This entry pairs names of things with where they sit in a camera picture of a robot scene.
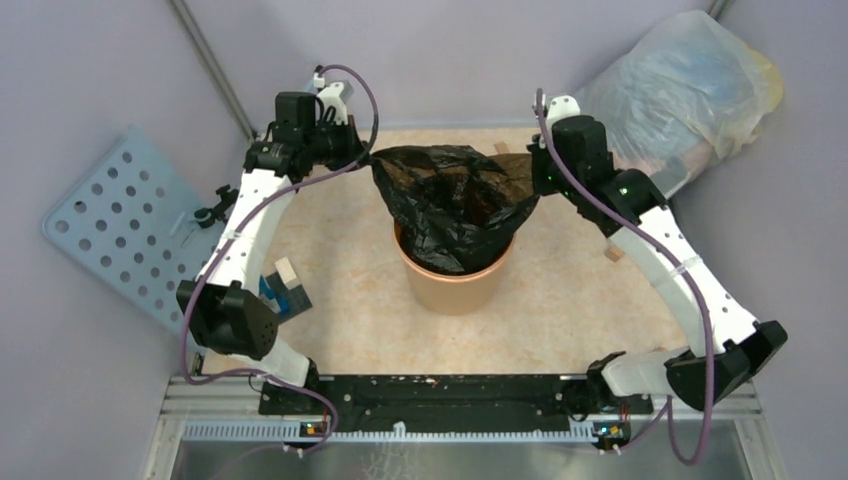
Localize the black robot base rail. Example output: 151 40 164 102
258 368 654 433

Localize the large translucent trash bag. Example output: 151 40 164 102
574 11 784 198

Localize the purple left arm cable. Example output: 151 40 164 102
180 64 380 458

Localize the white cable comb strip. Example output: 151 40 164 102
182 420 597 444

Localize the black trash bag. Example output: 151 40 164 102
370 145 539 276

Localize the white cube block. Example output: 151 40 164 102
274 257 301 290

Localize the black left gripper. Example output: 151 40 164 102
303 114 373 172

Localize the orange plastic trash bin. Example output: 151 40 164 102
393 222 516 316

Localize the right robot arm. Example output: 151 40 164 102
528 114 788 412

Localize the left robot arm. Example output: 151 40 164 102
177 82 363 414

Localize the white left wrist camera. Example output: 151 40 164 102
313 76 354 125

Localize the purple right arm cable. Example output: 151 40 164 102
533 87 718 467

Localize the dark grey flat plate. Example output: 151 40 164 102
278 284 312 323

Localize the light blue perforated board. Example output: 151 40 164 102
43 126 224 334

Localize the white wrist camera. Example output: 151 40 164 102
534 94 581 130
313 76 354 125

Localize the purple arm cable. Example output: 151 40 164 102
533 87 718 467
180 64 380 458

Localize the wooden cube block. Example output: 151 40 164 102
604 243 626 262

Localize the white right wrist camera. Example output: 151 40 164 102
534 94 581 130

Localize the light blue tripod stand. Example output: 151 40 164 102
194 184 239 229

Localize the blue clamp block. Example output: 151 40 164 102
259 274 290 317

